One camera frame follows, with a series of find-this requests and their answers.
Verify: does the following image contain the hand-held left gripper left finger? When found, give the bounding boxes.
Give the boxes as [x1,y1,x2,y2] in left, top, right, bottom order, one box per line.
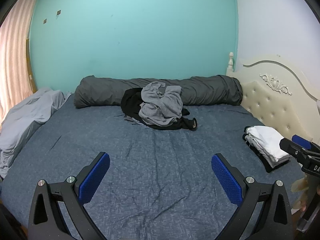
[28,152,110,240]

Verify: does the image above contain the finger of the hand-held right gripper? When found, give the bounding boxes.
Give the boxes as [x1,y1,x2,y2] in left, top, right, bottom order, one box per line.
[292,134,320,153]
[279,137,320,167]

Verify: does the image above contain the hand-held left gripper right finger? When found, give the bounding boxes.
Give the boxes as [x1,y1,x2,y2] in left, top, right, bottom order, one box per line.
[211,153,294,240]

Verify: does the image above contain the grey knit sweater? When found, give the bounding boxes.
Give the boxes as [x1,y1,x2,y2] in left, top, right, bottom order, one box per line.
[139,91,183,127]

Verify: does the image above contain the beige plastic bag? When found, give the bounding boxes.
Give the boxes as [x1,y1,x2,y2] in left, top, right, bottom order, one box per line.
[291,176,310,212]

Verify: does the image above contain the cream tufted headboard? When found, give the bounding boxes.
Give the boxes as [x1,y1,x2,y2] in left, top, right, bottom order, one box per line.
[226,55,320,143]

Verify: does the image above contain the blue-grey cloth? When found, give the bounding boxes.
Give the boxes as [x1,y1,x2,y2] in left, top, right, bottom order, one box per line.
[124,115,148,128]

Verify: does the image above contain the black jacket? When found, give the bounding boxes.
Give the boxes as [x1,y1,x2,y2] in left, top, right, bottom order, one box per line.
[121,88,198,131]

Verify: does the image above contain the dark grey rolled duvet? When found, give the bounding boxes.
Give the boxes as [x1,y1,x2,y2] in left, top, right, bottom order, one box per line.
[74,75,243,109]

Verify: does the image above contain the light grey blanket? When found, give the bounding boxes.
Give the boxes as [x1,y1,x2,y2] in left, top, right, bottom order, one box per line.
[0,87,72,178]

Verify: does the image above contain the light grey pants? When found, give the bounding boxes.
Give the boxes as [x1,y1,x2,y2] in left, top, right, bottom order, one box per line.
[141,82,182,104]

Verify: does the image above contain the pink curtain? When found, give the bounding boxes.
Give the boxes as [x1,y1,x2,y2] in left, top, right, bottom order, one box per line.
[0,0,43,125]

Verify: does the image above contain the cream bed post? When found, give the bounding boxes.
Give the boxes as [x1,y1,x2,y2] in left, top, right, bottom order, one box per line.
[226,52,235,77]

